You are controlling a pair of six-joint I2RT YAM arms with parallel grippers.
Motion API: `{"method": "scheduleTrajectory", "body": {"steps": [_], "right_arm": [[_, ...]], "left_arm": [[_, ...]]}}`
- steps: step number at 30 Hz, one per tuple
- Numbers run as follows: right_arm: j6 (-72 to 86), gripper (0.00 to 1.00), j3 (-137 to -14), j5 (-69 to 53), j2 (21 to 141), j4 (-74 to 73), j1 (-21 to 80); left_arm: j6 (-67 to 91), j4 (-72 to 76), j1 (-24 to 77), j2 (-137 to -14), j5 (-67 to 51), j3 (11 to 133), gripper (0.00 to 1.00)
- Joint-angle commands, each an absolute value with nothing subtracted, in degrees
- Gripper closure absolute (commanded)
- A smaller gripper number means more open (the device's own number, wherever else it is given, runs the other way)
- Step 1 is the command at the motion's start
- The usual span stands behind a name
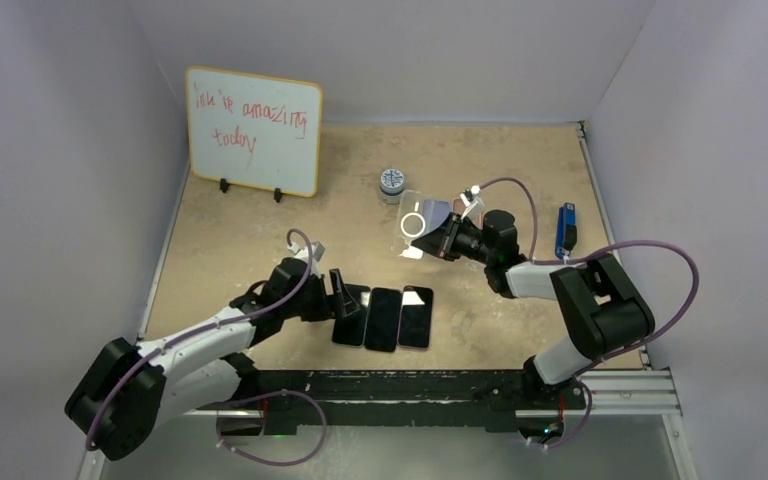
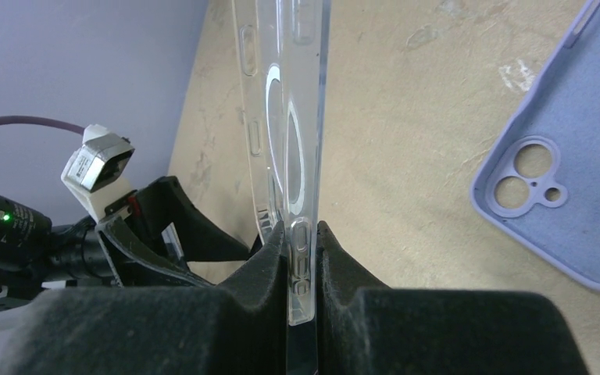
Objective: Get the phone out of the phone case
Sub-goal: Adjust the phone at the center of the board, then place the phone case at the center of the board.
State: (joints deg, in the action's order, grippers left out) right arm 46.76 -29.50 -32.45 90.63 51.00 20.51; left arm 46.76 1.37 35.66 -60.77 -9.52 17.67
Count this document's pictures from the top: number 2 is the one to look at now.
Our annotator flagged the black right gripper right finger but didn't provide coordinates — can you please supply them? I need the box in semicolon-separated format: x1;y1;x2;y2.
317;222;588;374

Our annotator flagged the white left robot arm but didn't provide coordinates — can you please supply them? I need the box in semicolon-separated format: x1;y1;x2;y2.
0;176;262;312

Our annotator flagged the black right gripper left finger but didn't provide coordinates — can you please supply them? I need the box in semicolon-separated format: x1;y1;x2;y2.
0;224;287;374

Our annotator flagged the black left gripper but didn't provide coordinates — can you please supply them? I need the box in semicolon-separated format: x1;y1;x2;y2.
95;176;251;287

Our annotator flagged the clear phone case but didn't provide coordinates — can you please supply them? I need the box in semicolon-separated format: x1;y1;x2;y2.
232;0;331;326

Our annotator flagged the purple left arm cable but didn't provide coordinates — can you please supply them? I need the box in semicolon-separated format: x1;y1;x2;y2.
0;116;86;139

